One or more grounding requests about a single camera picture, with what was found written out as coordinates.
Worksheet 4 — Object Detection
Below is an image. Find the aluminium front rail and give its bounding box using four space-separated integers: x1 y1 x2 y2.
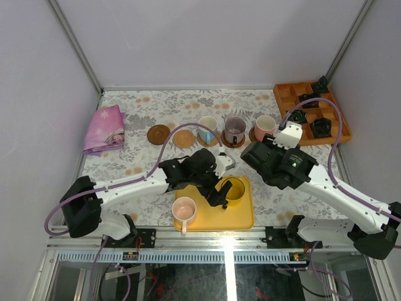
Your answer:
46 224 385 251

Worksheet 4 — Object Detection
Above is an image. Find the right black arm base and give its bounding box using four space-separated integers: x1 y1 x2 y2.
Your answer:
264 215 323 249

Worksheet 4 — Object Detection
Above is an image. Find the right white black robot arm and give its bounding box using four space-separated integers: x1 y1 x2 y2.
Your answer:
241 137 400 260

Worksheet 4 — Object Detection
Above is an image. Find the black wrapped item top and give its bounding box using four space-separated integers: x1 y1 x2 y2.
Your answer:
311 76 328 94

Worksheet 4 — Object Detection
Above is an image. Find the black green wrapped item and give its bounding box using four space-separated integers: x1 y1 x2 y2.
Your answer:
287 109 308 124

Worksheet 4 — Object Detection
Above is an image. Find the yellow plastic tray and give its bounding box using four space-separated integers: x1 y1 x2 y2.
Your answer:
175 176 254 232

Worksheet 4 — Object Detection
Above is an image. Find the pink purple folded cloth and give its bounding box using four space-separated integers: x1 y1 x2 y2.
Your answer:
83 105 125 156

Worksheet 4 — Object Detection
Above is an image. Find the woven rattan coaster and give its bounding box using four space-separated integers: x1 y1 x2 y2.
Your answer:
173 130 195 149
197 134 219 147

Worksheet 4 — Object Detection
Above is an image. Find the purple mug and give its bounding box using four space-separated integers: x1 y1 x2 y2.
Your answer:
224 117 246 134

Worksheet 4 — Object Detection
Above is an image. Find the yellow glass cup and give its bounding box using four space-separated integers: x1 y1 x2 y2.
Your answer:
216 177 245 209

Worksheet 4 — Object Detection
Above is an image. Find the orange compartment tray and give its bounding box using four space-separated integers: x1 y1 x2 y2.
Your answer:
274 82 352 146

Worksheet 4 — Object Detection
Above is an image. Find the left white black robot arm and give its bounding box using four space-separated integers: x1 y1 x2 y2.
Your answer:
60 148 236 248

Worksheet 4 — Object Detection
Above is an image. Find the dark wooden coaster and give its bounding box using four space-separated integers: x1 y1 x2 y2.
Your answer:
147 124 170 145

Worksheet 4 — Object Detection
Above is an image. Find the blue handled white mug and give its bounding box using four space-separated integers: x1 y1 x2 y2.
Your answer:
198 116 217 144

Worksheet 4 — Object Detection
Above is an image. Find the black wrapped item bottom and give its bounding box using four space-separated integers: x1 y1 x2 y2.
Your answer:
310 118 331 139

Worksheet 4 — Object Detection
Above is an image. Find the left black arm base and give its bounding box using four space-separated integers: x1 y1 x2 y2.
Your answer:
105 214 156 250

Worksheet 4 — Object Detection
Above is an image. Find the brown wooden coaster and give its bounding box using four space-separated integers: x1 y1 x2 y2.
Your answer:
249 127 257 142
221 130 246 149

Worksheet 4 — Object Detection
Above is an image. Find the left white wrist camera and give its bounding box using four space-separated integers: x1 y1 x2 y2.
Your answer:
214 152 236 178

